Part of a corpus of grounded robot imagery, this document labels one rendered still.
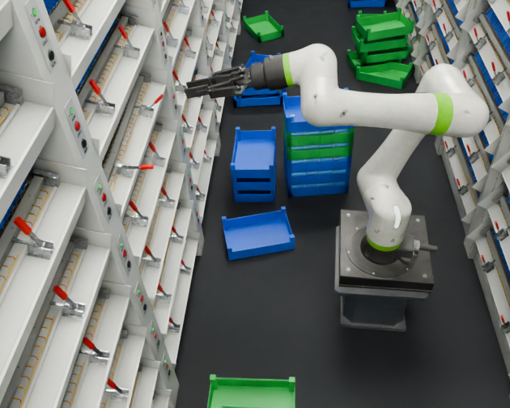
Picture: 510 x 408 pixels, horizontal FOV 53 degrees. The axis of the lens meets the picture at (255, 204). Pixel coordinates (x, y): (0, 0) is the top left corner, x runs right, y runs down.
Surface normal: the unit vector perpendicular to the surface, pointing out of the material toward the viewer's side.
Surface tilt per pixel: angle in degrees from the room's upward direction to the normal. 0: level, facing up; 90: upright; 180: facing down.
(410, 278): 2
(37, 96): 90
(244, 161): 0
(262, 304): 0
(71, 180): 90
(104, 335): 18
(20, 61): 90
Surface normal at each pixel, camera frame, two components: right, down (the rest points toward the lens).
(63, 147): -0.06, 0.71
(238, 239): -0.06, -0.71
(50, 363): 0.26, -0.67
